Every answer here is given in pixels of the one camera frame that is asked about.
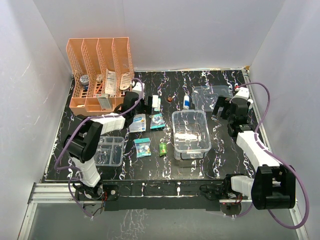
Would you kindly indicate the white paper packet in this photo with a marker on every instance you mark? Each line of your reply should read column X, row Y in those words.
column 110, row 86

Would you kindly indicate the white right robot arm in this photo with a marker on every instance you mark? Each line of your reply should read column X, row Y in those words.
column 274, row 185

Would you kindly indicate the white blue mask packet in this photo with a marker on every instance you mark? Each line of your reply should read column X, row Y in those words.
column 138, row 124

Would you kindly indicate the aluminium frame rail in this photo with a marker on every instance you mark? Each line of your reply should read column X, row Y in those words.
column 143, row 213

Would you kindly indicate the clear plastic box lid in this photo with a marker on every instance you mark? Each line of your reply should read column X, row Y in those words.
column 205, row 98

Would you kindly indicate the white gauze packet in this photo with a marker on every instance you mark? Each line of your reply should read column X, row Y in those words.
column 156, row 103

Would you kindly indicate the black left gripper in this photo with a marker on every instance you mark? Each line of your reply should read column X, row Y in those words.
column 145, row 108

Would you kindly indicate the clear divided tray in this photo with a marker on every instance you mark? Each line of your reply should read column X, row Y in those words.
column 109, row 152

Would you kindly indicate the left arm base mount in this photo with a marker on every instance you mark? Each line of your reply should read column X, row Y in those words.
column 106, row 194

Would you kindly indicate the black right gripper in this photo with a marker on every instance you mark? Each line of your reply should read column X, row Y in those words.
column 222, row 101

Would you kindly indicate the round blue white tin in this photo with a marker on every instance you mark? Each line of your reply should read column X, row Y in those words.
column 84, row 80

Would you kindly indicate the clear plastic storage box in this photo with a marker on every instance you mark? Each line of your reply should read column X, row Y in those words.
column 191, row 138

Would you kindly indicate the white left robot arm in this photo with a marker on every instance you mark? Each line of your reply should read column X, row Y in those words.
column 81, row 144

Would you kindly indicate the white medicine box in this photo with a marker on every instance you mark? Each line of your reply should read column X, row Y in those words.
column 104, row 101

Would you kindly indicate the green sachet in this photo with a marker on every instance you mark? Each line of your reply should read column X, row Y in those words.
column 162, row 149

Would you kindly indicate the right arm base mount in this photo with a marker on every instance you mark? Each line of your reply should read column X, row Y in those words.
column 223, row 191

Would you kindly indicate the teal bandage packet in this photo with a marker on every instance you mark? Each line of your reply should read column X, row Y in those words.
column 157, row 122
column 142, row 146

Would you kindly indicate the white blue bandage roll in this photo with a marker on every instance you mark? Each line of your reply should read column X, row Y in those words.
column 186, row 102

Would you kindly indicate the beige blister pack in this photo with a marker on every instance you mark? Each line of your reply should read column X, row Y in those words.
column 125, row 81

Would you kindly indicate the orange plastic file organizer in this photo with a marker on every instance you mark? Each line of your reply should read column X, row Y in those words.
column 93, row 57

